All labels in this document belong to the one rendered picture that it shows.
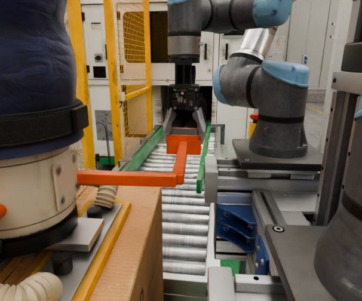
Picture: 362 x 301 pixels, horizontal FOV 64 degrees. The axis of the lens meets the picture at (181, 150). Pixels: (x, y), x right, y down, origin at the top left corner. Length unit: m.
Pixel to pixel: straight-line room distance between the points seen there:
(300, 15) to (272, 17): 9.44
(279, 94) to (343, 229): 0.46
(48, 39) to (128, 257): 0.36
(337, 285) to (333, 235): 0.05
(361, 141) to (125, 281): 0.38
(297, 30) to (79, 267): 9.79
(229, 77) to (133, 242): 0.50
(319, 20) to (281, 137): 9.55
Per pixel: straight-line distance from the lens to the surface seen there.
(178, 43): 0.66
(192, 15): 0.67
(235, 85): 0.81
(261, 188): 0.79
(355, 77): 0.56
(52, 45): 0.44
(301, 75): 0.76
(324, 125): 3.86
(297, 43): 10.02
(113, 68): 2.11
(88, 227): 0.55
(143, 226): 0.62
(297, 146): 0.77
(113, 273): 0.51
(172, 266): 1.15
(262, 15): 0.66
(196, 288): 1.01
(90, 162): 1.77
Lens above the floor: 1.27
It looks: 17 degrees down
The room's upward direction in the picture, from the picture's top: straight up
